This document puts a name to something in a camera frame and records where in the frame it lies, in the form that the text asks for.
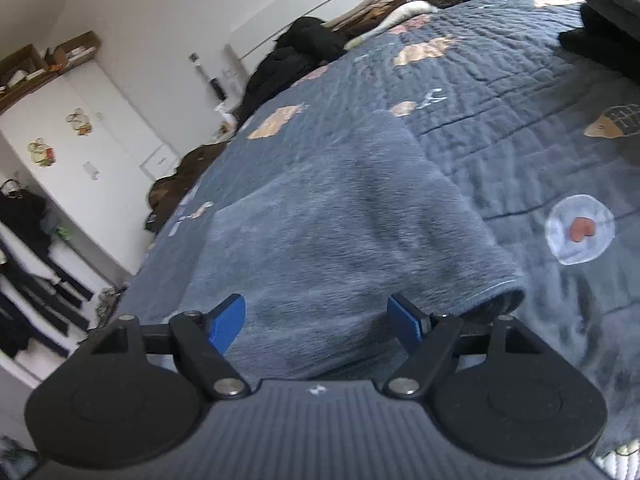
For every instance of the black hairbrush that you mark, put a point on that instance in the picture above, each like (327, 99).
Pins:
(218, 89)

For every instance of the white wardrobe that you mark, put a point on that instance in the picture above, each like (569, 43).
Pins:
(100, 200)

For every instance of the cardboard box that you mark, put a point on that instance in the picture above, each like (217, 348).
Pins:
(22, 65)
(75, 50)

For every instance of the grey fleece garment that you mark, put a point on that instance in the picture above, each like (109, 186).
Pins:
(340, 230)

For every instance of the white headboard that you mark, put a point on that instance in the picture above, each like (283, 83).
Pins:
(310, 0)

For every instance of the white quilted mattress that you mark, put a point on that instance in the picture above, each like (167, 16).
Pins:
(620, 462)

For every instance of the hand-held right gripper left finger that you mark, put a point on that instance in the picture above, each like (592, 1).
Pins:
(227, 320)

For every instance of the brown folded blankets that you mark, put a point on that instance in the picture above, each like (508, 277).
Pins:
(380, 5)

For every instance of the white pillow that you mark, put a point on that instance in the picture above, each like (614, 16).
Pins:
(400, 15)

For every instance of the wardrobe door sticker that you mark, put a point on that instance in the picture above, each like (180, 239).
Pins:
(41, 151)
(80, 121)

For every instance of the blue-grey printed quilt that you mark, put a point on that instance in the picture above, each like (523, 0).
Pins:
(500, 110)

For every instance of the white spray bottle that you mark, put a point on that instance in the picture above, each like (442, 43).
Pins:
(226, 115)

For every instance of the dark hanging clothes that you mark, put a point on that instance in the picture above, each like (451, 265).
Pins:
(25, 240)

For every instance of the brown fuzzy blanket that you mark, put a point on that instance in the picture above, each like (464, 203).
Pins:
(185, 180)

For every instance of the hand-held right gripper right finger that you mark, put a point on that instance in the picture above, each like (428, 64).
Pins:
(405, 317)

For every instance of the black jacket pile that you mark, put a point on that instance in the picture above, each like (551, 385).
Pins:
(290, 65)

